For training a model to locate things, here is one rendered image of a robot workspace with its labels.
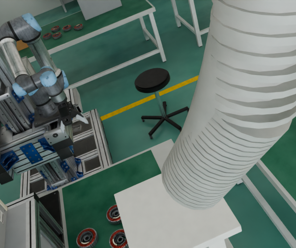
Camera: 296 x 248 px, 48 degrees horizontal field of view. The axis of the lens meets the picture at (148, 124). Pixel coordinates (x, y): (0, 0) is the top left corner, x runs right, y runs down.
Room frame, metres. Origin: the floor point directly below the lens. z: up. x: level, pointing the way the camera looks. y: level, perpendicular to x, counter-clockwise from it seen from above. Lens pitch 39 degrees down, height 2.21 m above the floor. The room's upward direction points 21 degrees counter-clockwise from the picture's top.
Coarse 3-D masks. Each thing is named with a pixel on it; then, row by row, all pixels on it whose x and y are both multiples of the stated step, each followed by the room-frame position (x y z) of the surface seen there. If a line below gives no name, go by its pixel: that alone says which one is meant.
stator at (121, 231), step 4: (116, 232) 1.05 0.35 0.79; (120, 232) 1.04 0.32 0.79; (124, 232) 1.03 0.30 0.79; (112, 236) 1.03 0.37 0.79; (116, 236) 1.03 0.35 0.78; (120, 236) 1.03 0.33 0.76; (124, 236) 1.02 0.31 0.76; (112, 240) 1.01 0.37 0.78; (116, 240) 1.02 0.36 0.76; (124, 240) 1.00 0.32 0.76; (112, 244) 0.99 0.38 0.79; (116, 244) 0.98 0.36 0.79; (120, 244) 0.98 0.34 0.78; (124, 244) 0.97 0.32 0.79
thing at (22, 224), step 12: (12, 204) 1.17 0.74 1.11; (24, 204) 1.14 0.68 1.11; (36, 204) 1.13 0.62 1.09; (12, 216) 1.09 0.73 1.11; (24, 216) 1.07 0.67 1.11; (36, 216) 1.05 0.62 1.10; (12, 228) 1.02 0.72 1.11; (24, 228) 1.00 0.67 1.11; (36, 228) 0.98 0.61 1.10; (12, 240) 0.96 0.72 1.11; (24, 240) 0.93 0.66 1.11; (36, 240) 0.92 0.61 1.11
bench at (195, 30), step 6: (174, 0) 4.67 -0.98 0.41; (192, 0) 3.90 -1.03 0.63; (174, 6) 4.67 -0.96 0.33; (192, 6) 3.89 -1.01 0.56; (174, 12) 4.69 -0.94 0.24; (192, 12) 3.89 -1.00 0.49; (180, 18) 4.51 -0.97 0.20; (192, 18) 3.92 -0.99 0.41; (180, 24) 4.67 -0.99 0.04; (186, 24) 4.26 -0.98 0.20; (192, 30) 4.04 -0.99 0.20; (198, 30) 3.90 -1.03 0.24; (204, 30) 3.91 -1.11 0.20; (198, 36) 3.89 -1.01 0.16; (198, 42) 3.89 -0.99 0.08
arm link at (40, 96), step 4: (40, 88) 1.95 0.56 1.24; (44, 88) 1.95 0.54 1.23; (32, 92) 1.94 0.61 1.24; (36, 92) 1.94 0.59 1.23; (40, 92) 1.94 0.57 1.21; (44, 92) 1.94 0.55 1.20; (32, 96) 1.94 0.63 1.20; (36, 96) 1.93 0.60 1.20; (40, 96) 1.94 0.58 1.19; (44, 96) 1.94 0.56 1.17; (48, 96) 1.96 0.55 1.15; (32, 100) 1.97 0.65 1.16; (36, 100) 1.94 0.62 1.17; (40, 100) 1.93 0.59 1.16; (44, 100) 1.94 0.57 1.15; (36, 104) 1.95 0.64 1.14
